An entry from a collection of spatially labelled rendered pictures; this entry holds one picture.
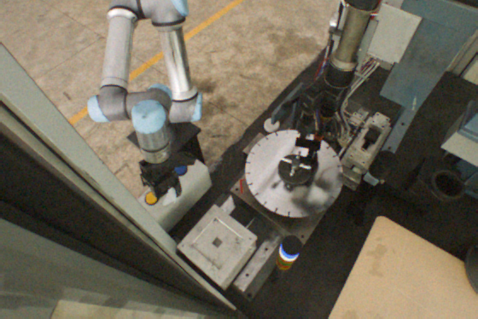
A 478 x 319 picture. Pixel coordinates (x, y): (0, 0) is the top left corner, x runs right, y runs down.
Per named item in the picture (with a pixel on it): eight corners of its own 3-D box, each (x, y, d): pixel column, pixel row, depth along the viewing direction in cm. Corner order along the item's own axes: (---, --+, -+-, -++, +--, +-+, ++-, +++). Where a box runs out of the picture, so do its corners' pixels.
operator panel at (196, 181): (163, 238, 104) (150, 226, 91) (143, 220, 108) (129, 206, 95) (212, 184, 116) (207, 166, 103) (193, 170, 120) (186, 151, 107)
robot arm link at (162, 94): (131, 83, 78) (121, 105, 70) (171, 79, 79) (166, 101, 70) (139, 107, 83) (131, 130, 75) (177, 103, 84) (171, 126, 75)
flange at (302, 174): (312, 184, 93) (313, 181, 91) (278, 185, 93) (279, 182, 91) (308, 155, 99) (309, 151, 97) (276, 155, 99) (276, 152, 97)
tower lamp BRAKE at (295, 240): (293, 262, 63) (294, 259, 60) (276, 250, 65) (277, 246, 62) (303, 246, 65) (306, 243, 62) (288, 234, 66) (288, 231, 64)
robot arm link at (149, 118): (166, 95, 69) (160, 116, 63) (171, 130, 76) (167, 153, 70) (134, 96, 69) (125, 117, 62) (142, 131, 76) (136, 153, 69)
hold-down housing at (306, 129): (304, 140, 88) (315, 95, 71) (292, 131, 90) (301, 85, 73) (315, 130, 90) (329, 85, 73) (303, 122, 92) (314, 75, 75)
